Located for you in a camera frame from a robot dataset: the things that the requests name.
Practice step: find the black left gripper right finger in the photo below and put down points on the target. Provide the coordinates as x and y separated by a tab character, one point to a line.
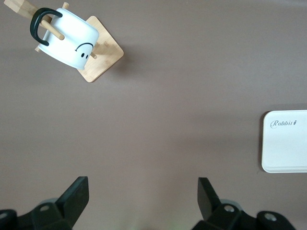
208	206

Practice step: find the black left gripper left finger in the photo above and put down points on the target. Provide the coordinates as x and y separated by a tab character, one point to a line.
72	203

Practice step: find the cream rectangular Rabbit tray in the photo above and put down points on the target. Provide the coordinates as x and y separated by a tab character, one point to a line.
285	148

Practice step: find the wooden mug tree stand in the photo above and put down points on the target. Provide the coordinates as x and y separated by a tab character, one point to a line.
108	48

